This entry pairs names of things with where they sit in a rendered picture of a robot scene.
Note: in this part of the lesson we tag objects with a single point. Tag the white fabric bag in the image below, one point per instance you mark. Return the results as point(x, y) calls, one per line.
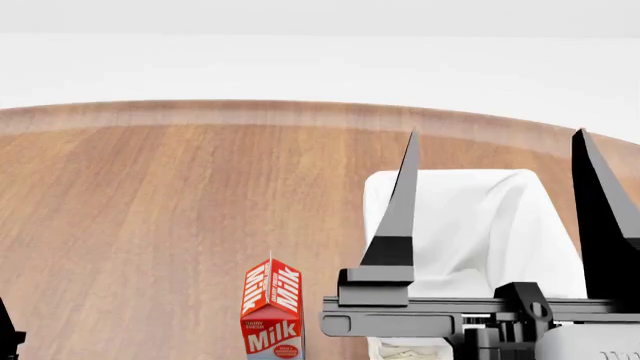
point(480, 232)

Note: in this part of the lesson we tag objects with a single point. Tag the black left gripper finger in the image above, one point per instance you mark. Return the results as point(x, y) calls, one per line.
point(9, 333)

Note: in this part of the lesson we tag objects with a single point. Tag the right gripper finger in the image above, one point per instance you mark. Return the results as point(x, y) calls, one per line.
point(400, 225)
point(602, 225)

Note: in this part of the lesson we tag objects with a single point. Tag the red milk carton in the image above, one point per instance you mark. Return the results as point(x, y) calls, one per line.
point(274, 311)

